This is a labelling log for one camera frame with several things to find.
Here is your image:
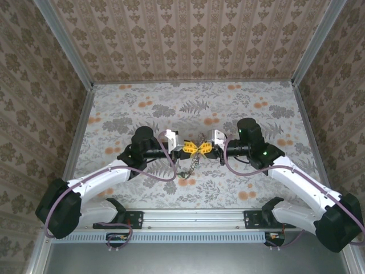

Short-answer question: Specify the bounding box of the floral table covering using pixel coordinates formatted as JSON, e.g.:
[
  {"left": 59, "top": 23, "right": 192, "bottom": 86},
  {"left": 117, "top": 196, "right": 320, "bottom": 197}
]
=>
[{"left": 61, "top": 82, "right": 333, "bottom": 209}]

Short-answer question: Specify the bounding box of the grey metal panel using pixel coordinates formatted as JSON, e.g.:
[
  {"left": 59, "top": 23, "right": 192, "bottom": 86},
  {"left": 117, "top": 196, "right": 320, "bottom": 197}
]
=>
[{"left": 45, "top": 242, "right": 353, "bottom": 274}]

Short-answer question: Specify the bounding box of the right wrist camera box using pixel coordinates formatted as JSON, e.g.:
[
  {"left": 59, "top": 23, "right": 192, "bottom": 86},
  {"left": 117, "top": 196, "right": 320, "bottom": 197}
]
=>
[{"left": 207, "top": 128, "right": 229, "bottom": 151}]

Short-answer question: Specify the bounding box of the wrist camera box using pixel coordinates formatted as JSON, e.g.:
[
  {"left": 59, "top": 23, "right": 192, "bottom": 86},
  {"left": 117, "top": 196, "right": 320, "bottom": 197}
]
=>
[
  {"left": 207, "top": 128, "right": 229, "bottom": 151},
  {"left": 163, "top": 128, "right": 184, "bottom": 154}
]

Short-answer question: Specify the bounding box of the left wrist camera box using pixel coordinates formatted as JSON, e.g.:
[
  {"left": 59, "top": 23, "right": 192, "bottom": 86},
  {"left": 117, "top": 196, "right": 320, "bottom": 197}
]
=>
[{"left": 163, "top": 128, "right": 184, "bottom": 154}]

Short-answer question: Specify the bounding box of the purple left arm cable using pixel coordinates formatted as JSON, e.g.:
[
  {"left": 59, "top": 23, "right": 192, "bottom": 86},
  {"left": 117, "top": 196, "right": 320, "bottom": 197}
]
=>
[{"left": 44, "top": 131, "right": 178, "bottom": 252}]

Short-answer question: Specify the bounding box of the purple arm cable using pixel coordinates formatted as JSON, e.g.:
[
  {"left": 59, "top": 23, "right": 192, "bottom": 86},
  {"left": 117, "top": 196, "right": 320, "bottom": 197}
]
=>
[
  {"left": 222, "top": 136, "right": 365, "bottom": 251},
  {"left": 44, "top": 131, "right": 178, "bottom": 252}
]

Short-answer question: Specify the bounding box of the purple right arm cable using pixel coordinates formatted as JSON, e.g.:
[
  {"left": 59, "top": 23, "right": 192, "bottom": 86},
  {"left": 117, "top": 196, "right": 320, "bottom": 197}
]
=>
[{"left": 222, "top": 136, "right": 365, "bottom": 251}]

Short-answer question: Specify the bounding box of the aluminium side rail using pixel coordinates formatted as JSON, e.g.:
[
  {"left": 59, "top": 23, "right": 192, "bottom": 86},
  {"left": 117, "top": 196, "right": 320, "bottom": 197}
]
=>
[
  {"left": 61, "top": 87, "right": 96, "bottom": 183},
  {"left": 293, "top": 84, "right": 331, "bottom": 195}
]

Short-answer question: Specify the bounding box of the thin aluminium wall rail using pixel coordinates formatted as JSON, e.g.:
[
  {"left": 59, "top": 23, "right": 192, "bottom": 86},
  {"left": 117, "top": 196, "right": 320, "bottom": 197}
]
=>
[{"left": 92, "top": 79, "right": 294, "bottom": 86}]

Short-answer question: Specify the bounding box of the aluminium mounting rail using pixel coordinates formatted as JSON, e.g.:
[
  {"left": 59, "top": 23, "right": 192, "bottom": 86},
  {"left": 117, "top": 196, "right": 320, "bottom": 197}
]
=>
[{"left": 76, "top": 208, "right": 317, "bottom": 229}]

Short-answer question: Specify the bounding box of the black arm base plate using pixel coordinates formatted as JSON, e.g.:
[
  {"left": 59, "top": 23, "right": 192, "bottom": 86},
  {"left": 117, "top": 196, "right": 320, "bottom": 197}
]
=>
[
  {"left": 244, "top": 210, "right": 296, "bottom": 230},
  {"left": 93, "top": 210, "right": 143, "bottom": 230}
]

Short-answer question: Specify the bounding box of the grey slotted cable duct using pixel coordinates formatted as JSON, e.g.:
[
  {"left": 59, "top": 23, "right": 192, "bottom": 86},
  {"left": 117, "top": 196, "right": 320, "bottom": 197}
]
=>
[{"left": 68, "top": 232, "right": 266, "bottom": 243}]

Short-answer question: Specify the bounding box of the black cable connector box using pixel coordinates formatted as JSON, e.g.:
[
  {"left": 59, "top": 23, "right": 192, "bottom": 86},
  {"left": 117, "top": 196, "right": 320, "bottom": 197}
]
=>
[
  {"left": 106, "top": 232, "right": 129, "bottom": 248},
  {"left": 263, "top": 231, "right": 286, "bottom": 247}
]

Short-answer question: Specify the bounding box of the aluminium frame post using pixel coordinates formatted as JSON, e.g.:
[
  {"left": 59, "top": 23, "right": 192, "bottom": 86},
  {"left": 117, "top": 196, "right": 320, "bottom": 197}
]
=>
[
  {"left": 292, "top": 0, "right": 349, "bottom": 86},
  {"left": 33, "top": 0, "right": 95, "bottom": 90}
]

